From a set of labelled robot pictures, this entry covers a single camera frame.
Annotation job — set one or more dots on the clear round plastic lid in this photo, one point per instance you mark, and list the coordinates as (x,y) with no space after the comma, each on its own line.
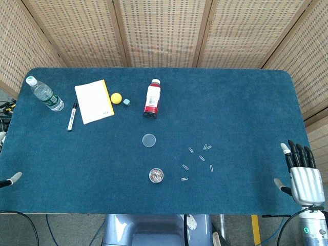
(149,140)

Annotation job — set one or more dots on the woven bamboo screen panel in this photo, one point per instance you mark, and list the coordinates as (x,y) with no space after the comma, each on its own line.
(18,46)
(246,33)
(164,33)
(307,64)
(82,33)

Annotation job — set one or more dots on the clear plastic water bottle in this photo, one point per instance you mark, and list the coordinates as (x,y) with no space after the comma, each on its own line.
(46,95)

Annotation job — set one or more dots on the white perforated bracket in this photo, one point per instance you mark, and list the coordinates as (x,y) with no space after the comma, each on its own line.
(191,222)

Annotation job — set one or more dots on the grey metal table leg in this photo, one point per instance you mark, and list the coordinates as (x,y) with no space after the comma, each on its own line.
(222,225)

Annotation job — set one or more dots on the clear round plastic jar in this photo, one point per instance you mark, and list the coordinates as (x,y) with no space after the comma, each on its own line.
(156,175)

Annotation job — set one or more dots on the white notebook with yellow spine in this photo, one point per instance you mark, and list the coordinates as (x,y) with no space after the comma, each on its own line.
(93,102)

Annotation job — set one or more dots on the red drink bottle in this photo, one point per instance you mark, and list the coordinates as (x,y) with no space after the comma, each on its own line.
(152,100)

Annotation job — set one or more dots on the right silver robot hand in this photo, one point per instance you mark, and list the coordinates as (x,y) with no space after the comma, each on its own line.
(306,184)

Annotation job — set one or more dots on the black and white marker pen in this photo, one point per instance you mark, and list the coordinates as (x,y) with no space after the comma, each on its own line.
(72,117)

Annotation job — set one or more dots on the silver-blue robot torso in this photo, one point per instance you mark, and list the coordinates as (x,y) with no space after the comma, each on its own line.
(153,230)

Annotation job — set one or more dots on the blue carpet table mat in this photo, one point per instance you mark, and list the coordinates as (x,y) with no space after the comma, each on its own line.
(230,107)

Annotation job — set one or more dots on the small grey-green cube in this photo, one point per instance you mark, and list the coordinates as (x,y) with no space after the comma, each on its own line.
(126,102)

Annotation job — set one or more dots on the yellow foam ball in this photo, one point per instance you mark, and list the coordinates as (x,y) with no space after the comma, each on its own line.
(115,98)

